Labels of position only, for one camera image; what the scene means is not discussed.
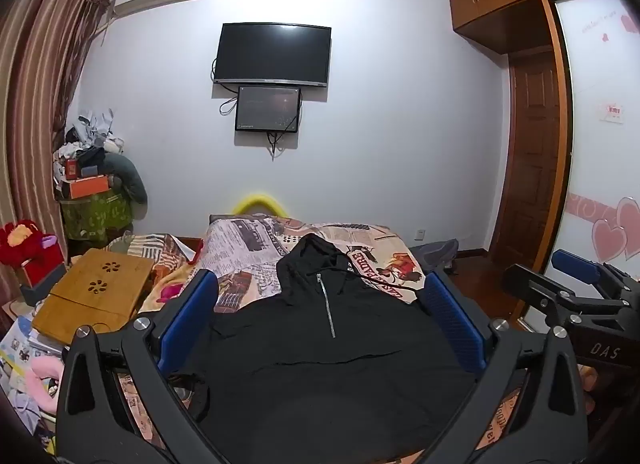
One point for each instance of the printed blanket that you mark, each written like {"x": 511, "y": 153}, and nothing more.
{"x": 240, "y": 246}

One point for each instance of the small black wall monitor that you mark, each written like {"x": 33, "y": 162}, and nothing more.
{"x": 267, "y": 109}

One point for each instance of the pile of magazines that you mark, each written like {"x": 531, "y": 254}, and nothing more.
{"x": 22, "y": 344}

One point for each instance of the orange box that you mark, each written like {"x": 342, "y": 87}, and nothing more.
{"x": 89, "y": 186}

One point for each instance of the black zip hoodie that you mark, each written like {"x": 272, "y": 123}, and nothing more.
{"x": 325, "y": 384}

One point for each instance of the bamboo lap desk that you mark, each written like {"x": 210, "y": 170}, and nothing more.
{"x": 92, "y": 294}

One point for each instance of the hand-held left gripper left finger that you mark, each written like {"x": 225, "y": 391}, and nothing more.
{"x": 189, "y": 326}

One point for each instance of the grey bag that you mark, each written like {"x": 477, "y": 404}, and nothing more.
{"x": 440, "y": 254}

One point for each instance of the green patterned cloth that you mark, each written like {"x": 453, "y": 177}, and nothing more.
{"x": 97, "y": 216}

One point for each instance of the black wall television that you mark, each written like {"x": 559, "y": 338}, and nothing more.
{"x": 272, "y": 53}

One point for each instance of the grey plush pillow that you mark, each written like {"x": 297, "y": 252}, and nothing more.
{"x": 131, "y": 177}

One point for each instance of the red plush toy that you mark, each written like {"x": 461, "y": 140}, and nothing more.
{"x": 20, "y": 241}

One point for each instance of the pile of clutter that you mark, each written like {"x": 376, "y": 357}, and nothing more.
{"x": 87, "y": 137}

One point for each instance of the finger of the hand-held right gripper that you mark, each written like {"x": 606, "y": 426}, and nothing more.
{"x": 575, "y": 262}
{"x": 530, "y": 280}

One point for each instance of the pink neck pillow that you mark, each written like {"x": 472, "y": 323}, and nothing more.
{"x": 42, "y": 386}

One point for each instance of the brown wooden door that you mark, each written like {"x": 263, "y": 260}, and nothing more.
{"x": 530, "y": 159}

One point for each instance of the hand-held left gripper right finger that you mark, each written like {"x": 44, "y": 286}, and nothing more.
{"x": 454, "y": 326}

